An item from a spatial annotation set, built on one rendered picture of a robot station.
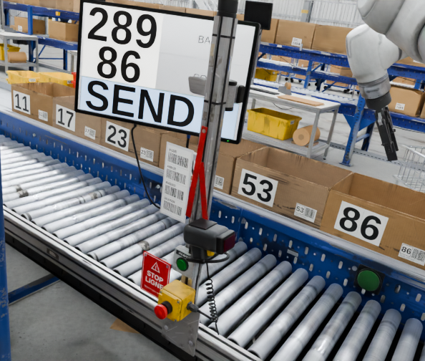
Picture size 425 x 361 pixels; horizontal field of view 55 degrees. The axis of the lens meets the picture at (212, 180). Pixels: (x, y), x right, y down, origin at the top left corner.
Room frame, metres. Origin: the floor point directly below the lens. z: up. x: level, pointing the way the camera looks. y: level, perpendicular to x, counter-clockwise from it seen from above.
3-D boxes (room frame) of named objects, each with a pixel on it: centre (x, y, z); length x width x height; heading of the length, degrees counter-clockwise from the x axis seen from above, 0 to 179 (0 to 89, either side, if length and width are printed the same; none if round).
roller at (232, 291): (1.17, -0.14, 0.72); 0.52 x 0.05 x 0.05; 148
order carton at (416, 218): (1.39, -0.65, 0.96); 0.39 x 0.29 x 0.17; 58
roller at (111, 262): (1.38, 0.19, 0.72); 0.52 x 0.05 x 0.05; 148
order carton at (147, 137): (2.01, 0.35, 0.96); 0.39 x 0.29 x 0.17; 58
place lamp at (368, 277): (1.19, -0.56, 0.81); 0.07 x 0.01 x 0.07; 58
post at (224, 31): (0.95, 0.02, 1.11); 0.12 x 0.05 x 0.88; 58
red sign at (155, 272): (0.97, 0.09, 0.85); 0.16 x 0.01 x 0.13; 58
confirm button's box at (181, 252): (0.92, 0.04, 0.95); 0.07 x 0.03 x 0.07; 58
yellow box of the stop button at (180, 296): (0.88, 0.02, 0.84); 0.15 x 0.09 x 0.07; 58
